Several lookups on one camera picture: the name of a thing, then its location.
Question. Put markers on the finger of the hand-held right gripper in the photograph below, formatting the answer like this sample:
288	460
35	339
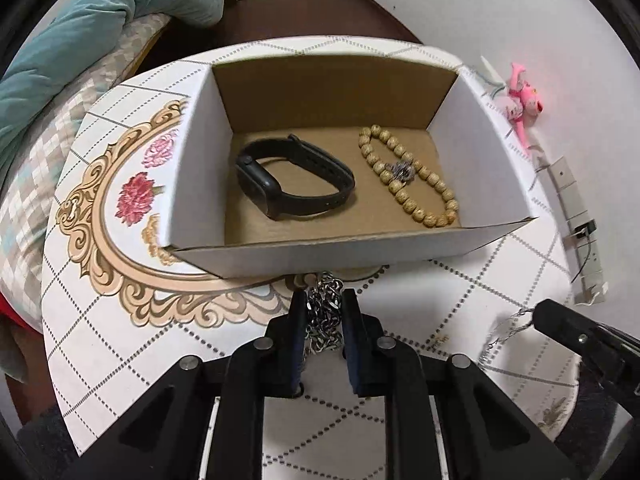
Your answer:
575	327

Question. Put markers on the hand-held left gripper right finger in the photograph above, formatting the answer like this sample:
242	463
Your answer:
351	340

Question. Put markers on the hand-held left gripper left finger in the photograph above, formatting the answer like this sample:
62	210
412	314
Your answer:
298	332

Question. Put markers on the white cardboard box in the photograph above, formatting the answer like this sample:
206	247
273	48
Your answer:
325	160

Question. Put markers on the black smart watch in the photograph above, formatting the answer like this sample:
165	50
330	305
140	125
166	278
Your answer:
292	178

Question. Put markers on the pink plush toy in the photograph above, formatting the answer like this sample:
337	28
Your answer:
520	102

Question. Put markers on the checkered bed mattress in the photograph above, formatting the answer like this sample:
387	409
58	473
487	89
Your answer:
45	160

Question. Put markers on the teal quilted blanket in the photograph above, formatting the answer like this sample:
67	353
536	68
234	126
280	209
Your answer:
85	35

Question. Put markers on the white wall socket strip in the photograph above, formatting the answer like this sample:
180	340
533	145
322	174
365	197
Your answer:
575	220

